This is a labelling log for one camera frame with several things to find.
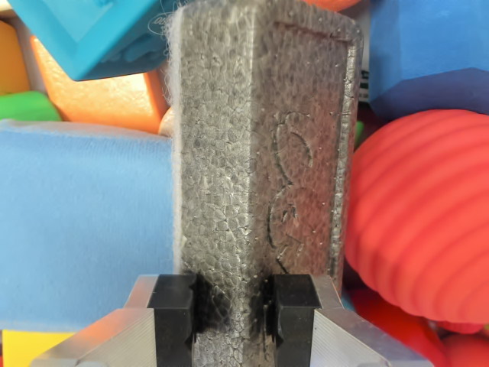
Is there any green foam cylinder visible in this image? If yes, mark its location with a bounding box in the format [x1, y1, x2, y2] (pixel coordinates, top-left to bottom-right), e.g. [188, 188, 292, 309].
[0, 91, 62, 122]

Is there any dark blue foam block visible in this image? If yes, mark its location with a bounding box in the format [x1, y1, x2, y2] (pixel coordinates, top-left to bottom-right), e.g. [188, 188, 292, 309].
[368, 0, 489, 123]

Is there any grey black foam eraser block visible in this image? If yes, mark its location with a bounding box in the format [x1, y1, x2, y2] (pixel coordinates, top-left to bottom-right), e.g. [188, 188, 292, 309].
[167, 0, 364, 367]

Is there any blue fabric cushion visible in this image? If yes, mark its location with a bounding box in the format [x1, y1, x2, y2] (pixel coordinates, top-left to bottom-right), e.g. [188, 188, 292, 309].
[0, 119, 180, 332]

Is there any teal embossed rubber cube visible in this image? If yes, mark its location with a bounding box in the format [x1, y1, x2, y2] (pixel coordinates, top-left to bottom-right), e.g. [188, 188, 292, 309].
[7, 0, 173, 82]

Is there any yellow foam cube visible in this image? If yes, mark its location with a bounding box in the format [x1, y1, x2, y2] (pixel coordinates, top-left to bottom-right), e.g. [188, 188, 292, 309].
[0, 329, 77, 367]

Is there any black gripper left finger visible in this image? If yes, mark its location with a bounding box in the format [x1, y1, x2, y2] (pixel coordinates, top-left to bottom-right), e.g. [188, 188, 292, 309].
[28, 274, 209, 367]

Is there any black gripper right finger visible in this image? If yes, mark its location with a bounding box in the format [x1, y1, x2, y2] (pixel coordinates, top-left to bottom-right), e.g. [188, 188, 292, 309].
[263, 274, 435, 367]

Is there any smooth orange ball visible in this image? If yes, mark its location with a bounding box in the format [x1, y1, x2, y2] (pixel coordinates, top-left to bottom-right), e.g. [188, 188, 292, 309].
[303, 0, 362, 12]

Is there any orange foam block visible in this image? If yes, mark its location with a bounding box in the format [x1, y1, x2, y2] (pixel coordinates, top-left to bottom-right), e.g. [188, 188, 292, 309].
[30, 36, 169, 135]

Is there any red ribbed rubber ball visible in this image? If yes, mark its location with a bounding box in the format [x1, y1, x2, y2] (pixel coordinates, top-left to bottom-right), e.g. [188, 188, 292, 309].
[343, 109, 489, 326]

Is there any round tan wooden piece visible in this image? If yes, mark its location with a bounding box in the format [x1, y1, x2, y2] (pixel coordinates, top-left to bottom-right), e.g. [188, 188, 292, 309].
[158, 109, 177, 137]

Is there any red plastic apple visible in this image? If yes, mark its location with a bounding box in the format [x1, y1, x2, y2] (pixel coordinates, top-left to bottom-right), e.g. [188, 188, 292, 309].
[351, 288, 489, 367]

